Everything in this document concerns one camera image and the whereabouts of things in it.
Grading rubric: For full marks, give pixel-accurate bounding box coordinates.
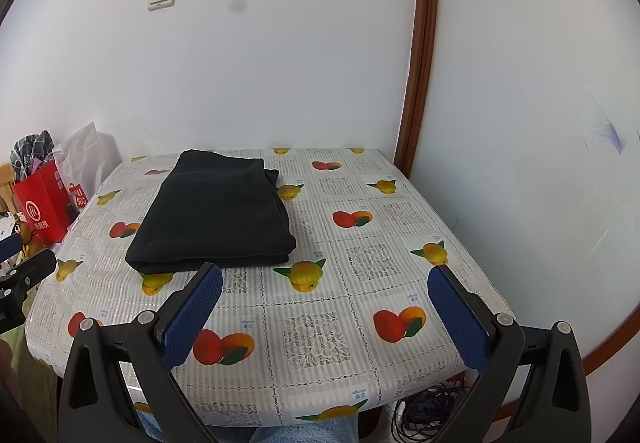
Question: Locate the wooden furniture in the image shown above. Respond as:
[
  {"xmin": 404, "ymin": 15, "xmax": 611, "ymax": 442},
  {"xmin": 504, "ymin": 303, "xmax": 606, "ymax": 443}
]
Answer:
[{"xmin": 0, "ymin": 163, "xmax": 16, "ymax": 214}]

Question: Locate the tangle of dark cables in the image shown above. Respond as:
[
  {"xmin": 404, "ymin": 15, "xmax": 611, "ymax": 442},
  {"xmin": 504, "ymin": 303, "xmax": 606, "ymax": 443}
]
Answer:
[{"xmin": 392, "ymin": 373, "xmax": 481, "ymax": 443}]

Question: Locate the small red paper bag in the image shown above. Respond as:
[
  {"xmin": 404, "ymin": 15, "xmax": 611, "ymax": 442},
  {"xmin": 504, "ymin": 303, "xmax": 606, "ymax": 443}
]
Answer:
[{"xmin": 67, "ymin": 183, "xmax": 90, "ymax": 218}]

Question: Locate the plaid cloth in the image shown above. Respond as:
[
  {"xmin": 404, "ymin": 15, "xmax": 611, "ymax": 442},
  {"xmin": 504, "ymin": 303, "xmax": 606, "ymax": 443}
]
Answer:
[{"xmin": 11, "ymin": 130, "xmax": 55, "ymax": 184}]

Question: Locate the large red paper bag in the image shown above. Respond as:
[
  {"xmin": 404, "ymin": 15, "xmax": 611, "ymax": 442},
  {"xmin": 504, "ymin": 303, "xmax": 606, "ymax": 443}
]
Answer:
[{"xmin": 12, "ymin": 160, "xmax": 76, "ymax": 246}]

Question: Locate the person's left hand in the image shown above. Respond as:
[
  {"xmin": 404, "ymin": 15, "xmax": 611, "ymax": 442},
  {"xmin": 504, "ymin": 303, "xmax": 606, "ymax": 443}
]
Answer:
[{"xmin": 0, "ymin": 340, "xmax": 15, "ymax": 389}]

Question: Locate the fruit print tablecloth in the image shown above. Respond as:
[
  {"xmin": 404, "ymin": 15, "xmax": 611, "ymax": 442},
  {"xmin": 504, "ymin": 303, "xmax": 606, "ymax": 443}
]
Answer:
[{"xmin": 24, "ymin": 147, "xmax": 512, "ymax": 429}]

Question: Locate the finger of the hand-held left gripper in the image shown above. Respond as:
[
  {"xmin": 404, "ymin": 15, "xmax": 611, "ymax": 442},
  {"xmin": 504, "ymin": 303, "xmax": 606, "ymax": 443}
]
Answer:
[
  {"xmin": 0, "ymin": 234, "xmax": 24, "ymax": 263},
  {"xmin": 0, "ymin": 249, "xmax": 57, "ymax": 296}
]

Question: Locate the white plastic bag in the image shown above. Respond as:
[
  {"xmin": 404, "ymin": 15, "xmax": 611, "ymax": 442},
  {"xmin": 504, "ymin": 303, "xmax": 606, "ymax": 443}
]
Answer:
[{"xmin": 52, "ymin": 122, "xmax": 118, "ymax": 196}]

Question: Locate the brown wooden door frame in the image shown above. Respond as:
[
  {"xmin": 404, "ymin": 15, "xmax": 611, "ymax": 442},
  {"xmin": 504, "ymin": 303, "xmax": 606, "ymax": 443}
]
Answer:
[{"xmin": 394, "ymin": 0, "xmax": 440, "ymax": 171}]

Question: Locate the orange brown toy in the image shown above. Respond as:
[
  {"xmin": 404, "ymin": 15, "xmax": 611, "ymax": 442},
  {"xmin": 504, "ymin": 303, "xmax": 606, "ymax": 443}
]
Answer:
[{"xmin": 15, "ymin": 220, "xmax": 42, "ymax": 255}]

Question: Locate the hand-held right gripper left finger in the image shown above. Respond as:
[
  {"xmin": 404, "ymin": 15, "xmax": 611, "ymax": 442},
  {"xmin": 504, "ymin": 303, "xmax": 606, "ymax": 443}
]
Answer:
[{"xmin": 57, "ymin": 263, "xmax": 224, "ymax": 443}]

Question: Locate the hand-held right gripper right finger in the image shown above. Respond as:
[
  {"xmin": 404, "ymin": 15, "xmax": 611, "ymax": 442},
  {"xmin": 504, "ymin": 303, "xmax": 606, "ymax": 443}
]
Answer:
[{"xmin": 427, "ymin": 265, "xmax": 592, "ymax": 443}]

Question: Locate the brown wooden baseboard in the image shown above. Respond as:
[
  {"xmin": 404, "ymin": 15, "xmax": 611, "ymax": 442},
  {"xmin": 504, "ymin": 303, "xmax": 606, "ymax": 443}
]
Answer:
[{"xmin": 582, "ymin": 308, "xmax": 633, "ymax": 376}]

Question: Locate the black sweatshirt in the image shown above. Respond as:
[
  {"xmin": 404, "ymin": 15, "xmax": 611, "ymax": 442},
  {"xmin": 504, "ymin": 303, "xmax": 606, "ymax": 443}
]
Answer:
[{"xmin": 125, "ymin": 149, "xmax": 297, "ymax": 276}]

